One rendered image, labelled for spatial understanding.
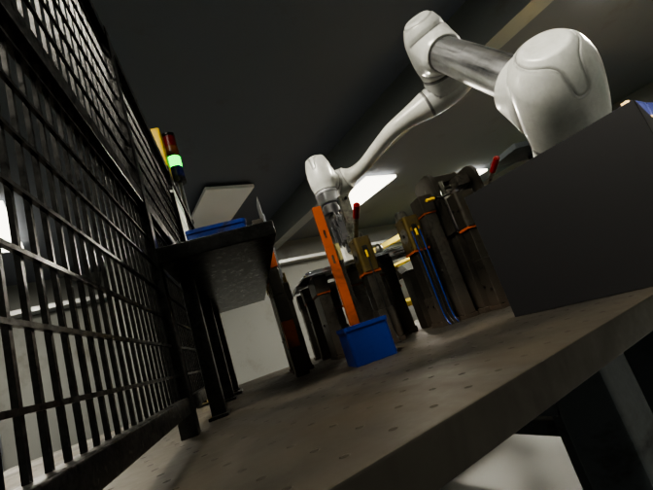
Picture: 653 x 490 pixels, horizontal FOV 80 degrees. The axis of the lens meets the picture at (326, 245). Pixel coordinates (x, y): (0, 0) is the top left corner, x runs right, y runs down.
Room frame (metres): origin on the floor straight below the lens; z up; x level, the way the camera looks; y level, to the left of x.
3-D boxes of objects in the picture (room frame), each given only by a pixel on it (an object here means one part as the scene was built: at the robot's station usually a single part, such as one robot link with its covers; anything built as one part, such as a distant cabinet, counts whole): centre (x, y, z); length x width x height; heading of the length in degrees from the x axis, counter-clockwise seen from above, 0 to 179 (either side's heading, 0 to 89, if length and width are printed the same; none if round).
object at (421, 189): (1.33, -0.47, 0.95); 0.18 x 0.13 x 0.49; 105
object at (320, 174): (1.44, -0.07, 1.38); 0.13 x 0.11 x 0.16; 162
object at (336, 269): (1.26, -0.01, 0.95); 0.03 x 0.01 x 0.50; 105
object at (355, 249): (1.26, -0.11, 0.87); 0.10 x 0.07 x 0.35; 15
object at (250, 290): (1.13, 0.30, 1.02); 0.90 x 0.22 x 0.03; 15
